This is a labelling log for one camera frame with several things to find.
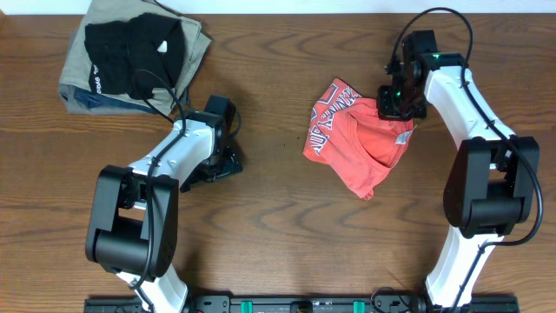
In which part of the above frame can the red printed t-shirt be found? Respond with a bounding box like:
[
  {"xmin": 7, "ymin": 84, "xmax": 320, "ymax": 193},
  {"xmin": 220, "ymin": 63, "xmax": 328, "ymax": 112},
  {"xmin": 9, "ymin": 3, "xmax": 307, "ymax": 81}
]
[{"xmin": 303, "ymin": 78, "xmax": 415, "ymax": 200}]

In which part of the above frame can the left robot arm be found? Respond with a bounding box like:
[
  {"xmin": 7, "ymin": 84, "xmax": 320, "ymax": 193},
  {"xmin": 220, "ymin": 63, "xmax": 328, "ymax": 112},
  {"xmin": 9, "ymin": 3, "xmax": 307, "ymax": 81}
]
[{"xmin": 83, "ymin": 95, "xmax": 242, "ymax": 312}]

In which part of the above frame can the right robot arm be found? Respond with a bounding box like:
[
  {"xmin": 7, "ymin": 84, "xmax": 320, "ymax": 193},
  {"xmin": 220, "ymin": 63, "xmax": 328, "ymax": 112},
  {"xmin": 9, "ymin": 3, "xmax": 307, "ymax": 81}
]
[{"xmin": 377, "ymin": 30, "xmax": 542, "ymax": 312}]

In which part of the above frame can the black folded garment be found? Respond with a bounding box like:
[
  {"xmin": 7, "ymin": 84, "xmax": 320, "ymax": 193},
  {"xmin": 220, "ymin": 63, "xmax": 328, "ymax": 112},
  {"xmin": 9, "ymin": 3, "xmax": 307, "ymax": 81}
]
[{"xmin": 84, "ymin": 13, "xmax": 186, "ymax": 100}]

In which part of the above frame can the grey blue folded garment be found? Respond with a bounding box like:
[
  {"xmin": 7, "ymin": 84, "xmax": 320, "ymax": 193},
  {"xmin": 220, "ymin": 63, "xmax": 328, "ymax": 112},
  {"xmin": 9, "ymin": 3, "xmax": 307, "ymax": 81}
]
[{"xmin": 58, "ymin": 83, "xmax": 176, "ymax": 116}]

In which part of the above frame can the right black camera cable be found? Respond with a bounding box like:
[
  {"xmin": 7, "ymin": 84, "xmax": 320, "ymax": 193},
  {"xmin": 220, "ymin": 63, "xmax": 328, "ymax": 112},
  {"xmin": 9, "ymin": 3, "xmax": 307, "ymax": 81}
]
[{"xmin": 388, "ymin": 6, "xmax": 545, "ymax": 313}]

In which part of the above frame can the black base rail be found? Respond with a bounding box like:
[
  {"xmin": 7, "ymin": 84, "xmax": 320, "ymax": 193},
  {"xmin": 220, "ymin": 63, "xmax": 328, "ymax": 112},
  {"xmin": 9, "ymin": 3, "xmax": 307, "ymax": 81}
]
[{"xmin": 83, "ymin": 292, "xmax": 520, "ymax": 313}]

